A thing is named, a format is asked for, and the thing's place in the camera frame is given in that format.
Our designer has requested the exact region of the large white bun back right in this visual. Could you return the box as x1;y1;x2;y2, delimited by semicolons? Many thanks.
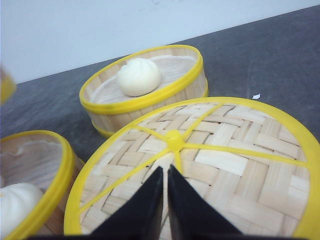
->
116;58;162;97

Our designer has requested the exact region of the woven bamboo steamer lid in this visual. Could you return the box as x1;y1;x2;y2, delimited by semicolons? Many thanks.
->
64;97;320;240

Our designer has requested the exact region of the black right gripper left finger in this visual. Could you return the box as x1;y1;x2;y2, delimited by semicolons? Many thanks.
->
91;166;163;240

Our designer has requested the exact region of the bamboo steamer basket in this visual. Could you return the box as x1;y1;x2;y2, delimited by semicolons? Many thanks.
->
0;67;17;105
0;130;84;240
79;44;209;138

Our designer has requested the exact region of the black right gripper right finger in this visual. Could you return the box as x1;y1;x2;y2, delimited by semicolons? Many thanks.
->
168;165;242;240

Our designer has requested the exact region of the white paper scrap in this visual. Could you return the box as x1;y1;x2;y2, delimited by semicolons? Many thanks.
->
251;93;261;100

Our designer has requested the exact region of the white bun front right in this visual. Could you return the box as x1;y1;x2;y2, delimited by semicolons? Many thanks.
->
0;182;43;239

